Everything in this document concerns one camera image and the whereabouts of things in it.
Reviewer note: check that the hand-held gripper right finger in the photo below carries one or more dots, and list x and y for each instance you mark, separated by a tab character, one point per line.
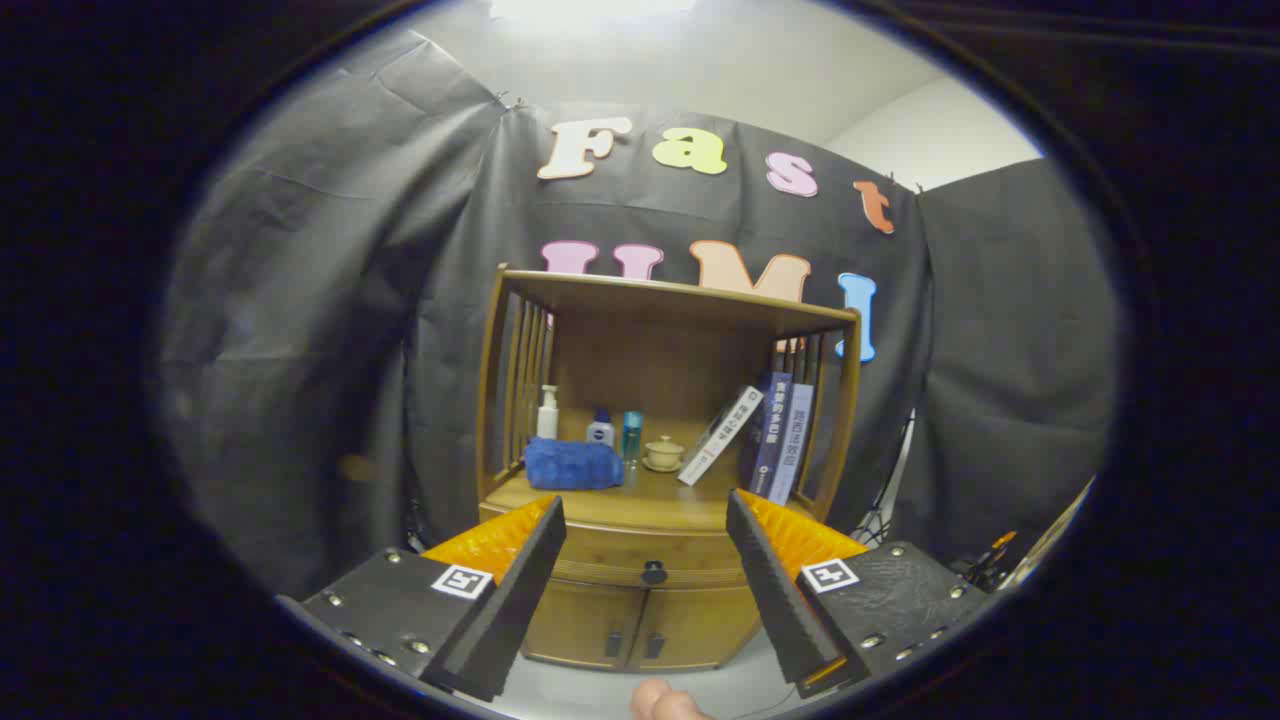
780	600

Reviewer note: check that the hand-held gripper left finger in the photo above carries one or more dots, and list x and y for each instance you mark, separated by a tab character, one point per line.
510	610

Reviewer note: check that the wooden drawer with black knob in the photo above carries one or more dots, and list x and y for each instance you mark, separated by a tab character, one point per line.
620	555

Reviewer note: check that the wooden cabinet door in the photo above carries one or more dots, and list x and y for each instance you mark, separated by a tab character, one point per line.
700	625
575	625

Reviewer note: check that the wooden countertop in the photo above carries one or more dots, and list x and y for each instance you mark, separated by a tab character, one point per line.
660	500

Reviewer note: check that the wooden cabinet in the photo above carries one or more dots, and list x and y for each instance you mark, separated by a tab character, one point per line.
640	360

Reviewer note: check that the metal tripod stand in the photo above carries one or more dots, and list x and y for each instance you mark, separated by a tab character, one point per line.
890	490

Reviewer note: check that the blue folded towel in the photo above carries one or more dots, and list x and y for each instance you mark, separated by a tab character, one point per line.
572	466

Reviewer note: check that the light blue book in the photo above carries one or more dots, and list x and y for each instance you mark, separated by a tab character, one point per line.
794	440

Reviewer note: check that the dark blue book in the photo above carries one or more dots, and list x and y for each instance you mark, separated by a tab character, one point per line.
768	435

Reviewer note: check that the white book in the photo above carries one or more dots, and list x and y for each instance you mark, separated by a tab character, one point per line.
720	436

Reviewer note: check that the beige lidded teacup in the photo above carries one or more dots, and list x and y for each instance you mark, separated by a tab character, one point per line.
664	455

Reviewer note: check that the white pump bottle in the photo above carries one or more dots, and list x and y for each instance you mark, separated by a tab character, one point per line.
548	420

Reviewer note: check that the white bottle with blue cap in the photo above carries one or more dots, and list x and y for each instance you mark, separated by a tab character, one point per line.
601	432

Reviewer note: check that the clear blue bottle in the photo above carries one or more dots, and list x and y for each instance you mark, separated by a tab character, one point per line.
632	438

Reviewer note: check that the black clamp with orange tip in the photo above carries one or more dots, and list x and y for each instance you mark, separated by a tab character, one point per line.
990	560

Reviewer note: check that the light wooden board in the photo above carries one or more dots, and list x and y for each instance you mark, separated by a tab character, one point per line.
1050	540

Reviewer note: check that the black backdrop cloth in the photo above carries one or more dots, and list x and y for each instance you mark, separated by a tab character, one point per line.
300	350

